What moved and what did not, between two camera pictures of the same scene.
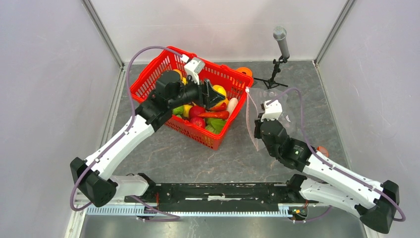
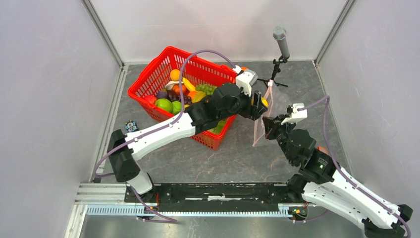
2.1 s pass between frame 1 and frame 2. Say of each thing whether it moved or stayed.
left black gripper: moved
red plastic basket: stayed
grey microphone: stayed
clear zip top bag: moved
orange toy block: stayed
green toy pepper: stayed
